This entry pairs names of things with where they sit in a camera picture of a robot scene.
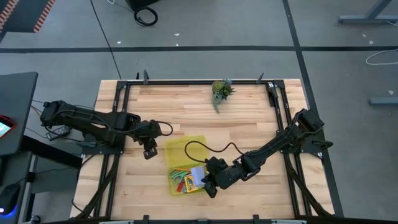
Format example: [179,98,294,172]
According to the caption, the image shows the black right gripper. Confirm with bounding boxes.
[201,156,246,199]

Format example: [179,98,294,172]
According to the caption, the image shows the black equipment base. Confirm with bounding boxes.
[126,0,161,11]

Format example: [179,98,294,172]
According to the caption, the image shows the gray desk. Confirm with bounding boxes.
[0,71,39,157]

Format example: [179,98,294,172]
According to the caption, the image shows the red cased phone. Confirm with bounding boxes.
[0,114,17,139]

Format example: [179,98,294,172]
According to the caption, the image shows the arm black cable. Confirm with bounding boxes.
[124,120,174,138]
[183,140,249,164]

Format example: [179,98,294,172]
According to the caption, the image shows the gray desk foot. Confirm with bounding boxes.
[369,97,398,106]

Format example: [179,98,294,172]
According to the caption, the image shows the white floor cable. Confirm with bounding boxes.
[365,48,398,66]

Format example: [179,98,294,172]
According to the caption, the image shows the black desk crossbeam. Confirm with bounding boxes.
[20,135,83,170]

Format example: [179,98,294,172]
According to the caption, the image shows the dark gray desk shelf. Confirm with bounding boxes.
[0,152,34,224]

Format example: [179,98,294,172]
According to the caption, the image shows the long black floor cable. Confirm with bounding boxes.
[90,0,123,80]

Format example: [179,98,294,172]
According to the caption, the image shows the black power adapter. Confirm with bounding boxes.
[45,125,71,141]

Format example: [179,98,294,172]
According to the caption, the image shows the yellow translucent pencil case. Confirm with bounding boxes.
[164,134,209,197]

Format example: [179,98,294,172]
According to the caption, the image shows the black orange striped mat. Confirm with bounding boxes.
[0,0,56,34]

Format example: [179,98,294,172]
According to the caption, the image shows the gray desk leg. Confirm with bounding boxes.
[338,0,398,26]

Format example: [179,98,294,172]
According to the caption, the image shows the coiled black cable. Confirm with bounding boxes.
[133,6,159,27]

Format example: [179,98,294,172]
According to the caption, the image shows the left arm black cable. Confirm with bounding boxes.
[124,120,174,138]

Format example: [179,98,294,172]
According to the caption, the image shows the black hub box white label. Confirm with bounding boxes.
[266,82,280,107]

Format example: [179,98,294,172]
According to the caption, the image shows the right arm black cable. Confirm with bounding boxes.
[183,140,249,164]

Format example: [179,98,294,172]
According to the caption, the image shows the black sleeved cable bundle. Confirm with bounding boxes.
[284,153,331,218]
[75,154,121,219]

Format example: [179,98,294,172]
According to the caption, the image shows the green handled scissors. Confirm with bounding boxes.
[168,169,191,185]

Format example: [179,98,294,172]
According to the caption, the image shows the yellow green crayon box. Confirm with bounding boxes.
[183,173,205,194]

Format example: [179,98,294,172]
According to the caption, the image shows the pale blue sticky note pad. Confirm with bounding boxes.
[190,165,206,187]

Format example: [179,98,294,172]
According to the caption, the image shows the black aluminium table frame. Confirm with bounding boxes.
[74,79,335,220]

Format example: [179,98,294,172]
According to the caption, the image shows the black computer mouse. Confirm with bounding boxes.
[0,182,21,216]

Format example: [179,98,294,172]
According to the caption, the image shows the small potted succulent plant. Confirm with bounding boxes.
[211,78,236,114]

